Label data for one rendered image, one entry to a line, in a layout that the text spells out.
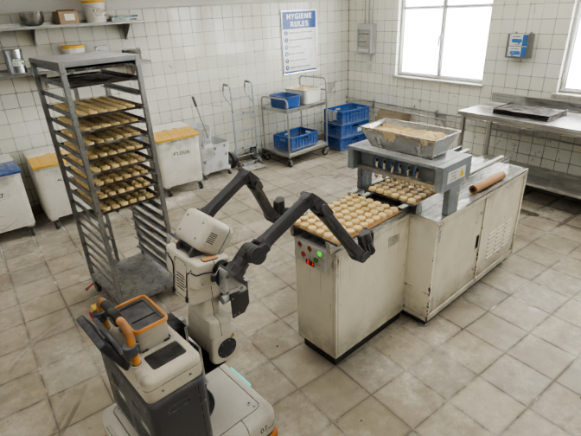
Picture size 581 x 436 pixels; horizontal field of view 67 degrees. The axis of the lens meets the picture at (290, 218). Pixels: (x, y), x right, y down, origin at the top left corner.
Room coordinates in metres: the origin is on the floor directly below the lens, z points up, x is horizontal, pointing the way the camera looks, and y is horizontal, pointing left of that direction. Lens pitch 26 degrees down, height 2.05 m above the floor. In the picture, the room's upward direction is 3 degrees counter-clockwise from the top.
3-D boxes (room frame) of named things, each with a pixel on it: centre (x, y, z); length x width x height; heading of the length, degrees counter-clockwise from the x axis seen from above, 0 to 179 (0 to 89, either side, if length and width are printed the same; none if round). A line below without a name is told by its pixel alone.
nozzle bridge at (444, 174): (2.74, -0.77, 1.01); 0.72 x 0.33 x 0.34; 41
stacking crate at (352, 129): (6.85, -0.95, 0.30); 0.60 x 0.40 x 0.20; 126
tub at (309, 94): (6.48, -0.27, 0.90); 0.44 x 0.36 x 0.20; 44
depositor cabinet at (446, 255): (3.05, -1.13, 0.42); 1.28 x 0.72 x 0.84; 131
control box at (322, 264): (2.17, -0.11, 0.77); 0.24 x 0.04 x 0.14; 41
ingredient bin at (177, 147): (5.37, 1.43, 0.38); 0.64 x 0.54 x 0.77; 33
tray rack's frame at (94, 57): (3.03, 1.28, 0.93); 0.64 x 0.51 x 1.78; 41
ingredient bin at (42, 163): (4.61, 2.49, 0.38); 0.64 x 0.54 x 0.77; 37
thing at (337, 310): (2.41, -0.39, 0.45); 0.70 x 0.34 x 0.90; 131
